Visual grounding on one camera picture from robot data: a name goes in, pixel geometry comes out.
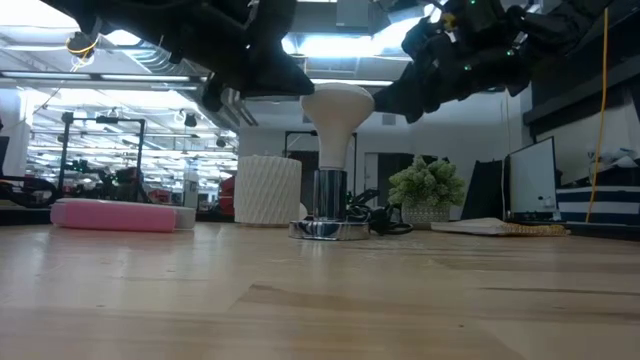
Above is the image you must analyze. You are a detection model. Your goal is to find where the green artificial succulent plant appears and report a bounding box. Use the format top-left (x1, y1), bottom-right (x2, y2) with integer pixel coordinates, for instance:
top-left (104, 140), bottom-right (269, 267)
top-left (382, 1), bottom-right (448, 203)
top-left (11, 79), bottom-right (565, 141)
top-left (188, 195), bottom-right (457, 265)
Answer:
top-left (387, 154), bottom-right (468, 225)

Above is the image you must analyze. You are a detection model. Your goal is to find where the chrome lamp base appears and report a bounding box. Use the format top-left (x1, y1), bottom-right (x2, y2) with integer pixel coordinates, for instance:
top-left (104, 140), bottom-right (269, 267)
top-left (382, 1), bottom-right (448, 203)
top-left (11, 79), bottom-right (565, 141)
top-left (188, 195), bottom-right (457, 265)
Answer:
top-left (288, 168), bottom-right (372, 242)

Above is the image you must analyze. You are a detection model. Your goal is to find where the black lamp cable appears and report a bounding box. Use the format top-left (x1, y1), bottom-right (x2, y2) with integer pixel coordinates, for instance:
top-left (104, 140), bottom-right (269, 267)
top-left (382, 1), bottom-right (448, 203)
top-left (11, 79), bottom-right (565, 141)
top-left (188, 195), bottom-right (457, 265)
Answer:
top-left (344, 188), bottom-right (415, 237)

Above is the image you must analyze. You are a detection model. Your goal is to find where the background black robot rig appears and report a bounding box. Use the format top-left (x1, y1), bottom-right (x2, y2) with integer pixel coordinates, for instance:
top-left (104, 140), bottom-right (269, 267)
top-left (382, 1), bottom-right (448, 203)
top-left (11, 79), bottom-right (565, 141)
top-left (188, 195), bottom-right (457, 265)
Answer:
top-left (57, 112), bottom-right (147, 204)

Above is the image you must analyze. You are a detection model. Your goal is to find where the pink and white stapler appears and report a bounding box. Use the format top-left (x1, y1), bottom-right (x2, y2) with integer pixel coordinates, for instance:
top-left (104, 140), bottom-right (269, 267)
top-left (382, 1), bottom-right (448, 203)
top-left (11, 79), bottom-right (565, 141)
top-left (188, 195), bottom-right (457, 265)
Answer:
top-left (49, 197), bottom-right (197, 234)

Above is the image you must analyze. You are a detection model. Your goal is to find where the yellow cable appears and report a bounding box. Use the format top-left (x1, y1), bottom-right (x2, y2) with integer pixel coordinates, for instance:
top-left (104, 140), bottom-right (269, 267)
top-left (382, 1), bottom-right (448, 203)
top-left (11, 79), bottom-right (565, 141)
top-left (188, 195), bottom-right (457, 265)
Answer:
top-left (585, 7), bottom-right (611, 224)

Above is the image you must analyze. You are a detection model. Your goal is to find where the whiteboard with black frame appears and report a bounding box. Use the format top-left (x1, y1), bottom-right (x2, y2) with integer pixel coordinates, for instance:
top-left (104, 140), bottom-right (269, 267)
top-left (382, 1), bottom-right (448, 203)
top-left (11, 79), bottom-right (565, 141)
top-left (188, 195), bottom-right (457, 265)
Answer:
top-left (502, 135), bottom-right (560, 223)

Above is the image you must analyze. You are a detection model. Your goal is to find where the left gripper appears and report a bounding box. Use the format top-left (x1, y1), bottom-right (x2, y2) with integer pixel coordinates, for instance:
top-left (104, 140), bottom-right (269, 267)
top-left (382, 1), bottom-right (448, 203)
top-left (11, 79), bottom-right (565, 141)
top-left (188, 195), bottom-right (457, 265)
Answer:
top-left (149, 0), bottom-right (316, 114)

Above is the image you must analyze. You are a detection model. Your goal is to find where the clear glass with paper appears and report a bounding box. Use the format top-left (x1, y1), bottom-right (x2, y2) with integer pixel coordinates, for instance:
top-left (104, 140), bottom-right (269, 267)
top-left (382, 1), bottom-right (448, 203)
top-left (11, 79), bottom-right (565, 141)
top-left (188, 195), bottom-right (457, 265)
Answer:
top-left (299, 82), bottom-right (376, 172)

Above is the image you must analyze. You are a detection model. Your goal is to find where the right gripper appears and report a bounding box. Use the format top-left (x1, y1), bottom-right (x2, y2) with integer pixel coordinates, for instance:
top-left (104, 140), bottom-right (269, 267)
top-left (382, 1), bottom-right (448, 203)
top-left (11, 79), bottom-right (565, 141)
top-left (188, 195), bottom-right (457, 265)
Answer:
top-left (372, 0), bottom-right (531, 125)

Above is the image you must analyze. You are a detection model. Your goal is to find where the navy white striped bag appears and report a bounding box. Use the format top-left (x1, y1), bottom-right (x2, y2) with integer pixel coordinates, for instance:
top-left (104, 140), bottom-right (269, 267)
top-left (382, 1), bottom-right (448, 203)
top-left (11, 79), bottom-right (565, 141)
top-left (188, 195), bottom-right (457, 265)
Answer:
top-left (555, 184), bottom-right (640, 227)

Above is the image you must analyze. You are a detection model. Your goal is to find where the black overhead camera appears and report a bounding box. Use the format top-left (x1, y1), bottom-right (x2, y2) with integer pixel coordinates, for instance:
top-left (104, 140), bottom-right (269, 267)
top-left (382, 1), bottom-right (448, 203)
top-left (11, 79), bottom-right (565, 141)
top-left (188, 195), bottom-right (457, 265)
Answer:
top-left (65, 30), bottom-right (100, 71)

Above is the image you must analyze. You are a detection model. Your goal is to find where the white ribbed pen cup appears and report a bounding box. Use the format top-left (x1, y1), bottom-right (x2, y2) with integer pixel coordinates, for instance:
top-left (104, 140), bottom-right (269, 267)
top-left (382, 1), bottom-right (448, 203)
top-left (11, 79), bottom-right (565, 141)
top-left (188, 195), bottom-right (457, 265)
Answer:
top-left (233, 154), bottom-right (304, 226)

